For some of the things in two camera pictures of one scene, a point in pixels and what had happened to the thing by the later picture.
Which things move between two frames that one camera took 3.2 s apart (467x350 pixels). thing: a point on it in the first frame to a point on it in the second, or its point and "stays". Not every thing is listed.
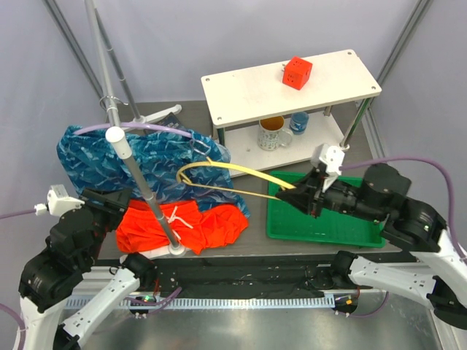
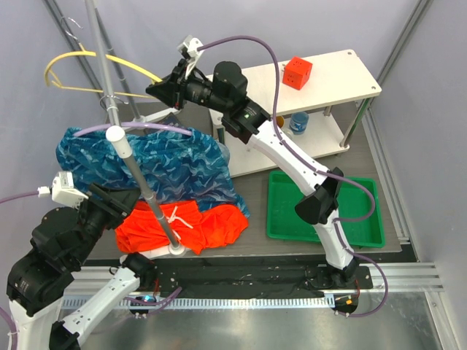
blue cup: (298, 122) stays
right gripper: (307, 198) to (172, 89)
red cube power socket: (296, 73) stays
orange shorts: (198, 227) stays
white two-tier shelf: (280, 114) stays
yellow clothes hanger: (208, 162) to (50, 76)
